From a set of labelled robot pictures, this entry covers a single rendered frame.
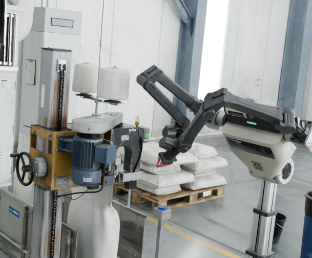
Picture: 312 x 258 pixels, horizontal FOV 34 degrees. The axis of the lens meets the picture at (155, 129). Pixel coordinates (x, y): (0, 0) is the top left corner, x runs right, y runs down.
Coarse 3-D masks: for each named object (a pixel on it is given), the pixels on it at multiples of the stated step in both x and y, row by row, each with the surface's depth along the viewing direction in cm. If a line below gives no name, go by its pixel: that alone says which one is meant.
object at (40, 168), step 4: (36, 160) 266; (40, 160) 266; (44, 160) 268; (36, 164) 266; (40, 164) 266; (44, 164) 267; (36, 168) 267; (40, 168) 265; (44, 168) 267; (36, 172) 267; (40, 172) 266; (44, 172) 267; (36, 176) 266; (40, 176) 268
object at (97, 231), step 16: (96, 192) 313; (112, 192) 302; (80, 208) 316; (96, 208) 307; (112, 208) 306; (80, 224) 314; (96, 224) 305; (112, 224) 305; (80, 240) 314; (96, 240) 305; (112, 240) 306; (80, 256) 316; (96, 256) 306; (112, 256) 309
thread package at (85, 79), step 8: (80, 64) 280; (88, 64) 282; (80, 72) 279; (88, 72) 280; (96, 72) 284; (80, 80) 280; (88, 80) 280; (96, 80) 285; (72, 88) 284; (80, 88) 280; (88, 88) 281; (96, 88) 285
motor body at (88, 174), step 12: (84, 144) 256; (96, 144) 258; (72, 156) 261; (84, 156) 256; (72, 168) 261; (84, 168) 258; (96, 168) 261; (72, 180) 261; (84, 180) 257; (96, 180) 261
